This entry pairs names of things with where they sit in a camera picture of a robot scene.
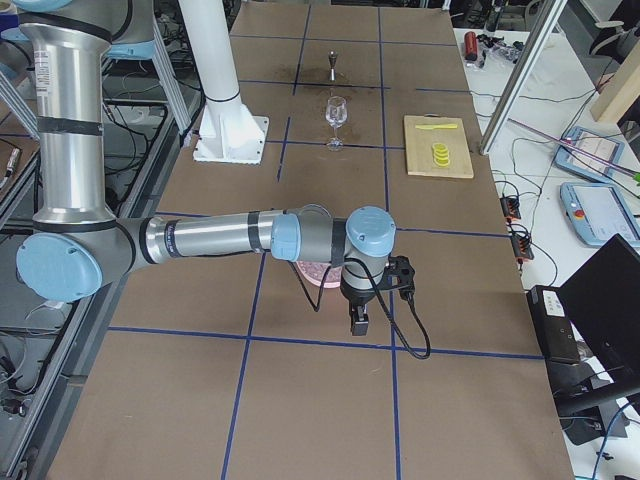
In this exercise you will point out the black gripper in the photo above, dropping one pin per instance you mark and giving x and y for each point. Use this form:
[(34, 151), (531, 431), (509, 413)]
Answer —
[(358, 298)]

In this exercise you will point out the clear ice cube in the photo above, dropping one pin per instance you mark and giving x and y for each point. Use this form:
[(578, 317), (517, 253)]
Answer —
[(337, 115)]

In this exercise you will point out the steel double jigger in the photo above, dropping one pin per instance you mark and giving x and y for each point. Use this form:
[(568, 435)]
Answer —
[(332, 59)]

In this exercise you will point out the clear ice cubes pile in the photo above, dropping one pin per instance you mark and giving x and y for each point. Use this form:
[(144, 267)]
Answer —
[(314, 272)]

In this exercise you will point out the clear wine glass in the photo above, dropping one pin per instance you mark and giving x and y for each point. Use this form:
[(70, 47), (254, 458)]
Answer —
[(335, 143)]

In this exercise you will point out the pink bowl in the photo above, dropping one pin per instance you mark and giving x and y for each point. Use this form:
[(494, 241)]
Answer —
[(326, 285)]

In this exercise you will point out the yellow plastic knife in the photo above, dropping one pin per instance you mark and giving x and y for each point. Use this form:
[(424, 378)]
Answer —
[(441, 126)]

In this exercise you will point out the wooden cutting board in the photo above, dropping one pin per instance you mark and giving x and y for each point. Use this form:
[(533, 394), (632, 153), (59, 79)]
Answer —
[(419, 152)]

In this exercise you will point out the near teach pendant tablet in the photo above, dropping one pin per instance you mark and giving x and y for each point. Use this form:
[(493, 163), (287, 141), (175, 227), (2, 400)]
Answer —
[(597, 212)]

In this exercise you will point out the teach pendant tablet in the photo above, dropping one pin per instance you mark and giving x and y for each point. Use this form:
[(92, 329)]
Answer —
[(597, 212), (584, 166)]

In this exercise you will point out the far teach pendant tablet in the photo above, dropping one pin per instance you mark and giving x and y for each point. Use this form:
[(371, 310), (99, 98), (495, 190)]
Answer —
[(584, 166)]

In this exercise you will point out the clear plastic bag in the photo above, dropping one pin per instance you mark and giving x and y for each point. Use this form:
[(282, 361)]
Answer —
[(498, 49)]

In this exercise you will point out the red cylinder bottle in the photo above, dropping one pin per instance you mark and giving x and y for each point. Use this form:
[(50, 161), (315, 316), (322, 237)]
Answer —
[(471, 49)]

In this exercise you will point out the metal rod green tip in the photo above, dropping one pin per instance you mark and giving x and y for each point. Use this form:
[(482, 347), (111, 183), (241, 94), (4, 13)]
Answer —
[(587, 154)]

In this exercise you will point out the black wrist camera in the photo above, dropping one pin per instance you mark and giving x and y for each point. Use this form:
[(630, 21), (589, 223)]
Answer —
[(399, 276)]

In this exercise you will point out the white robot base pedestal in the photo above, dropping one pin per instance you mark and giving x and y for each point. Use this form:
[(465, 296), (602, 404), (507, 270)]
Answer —
[(228, 132)]

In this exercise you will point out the aluminium frame post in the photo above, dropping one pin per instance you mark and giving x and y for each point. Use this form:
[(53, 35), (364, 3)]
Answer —
[(536, 41)]

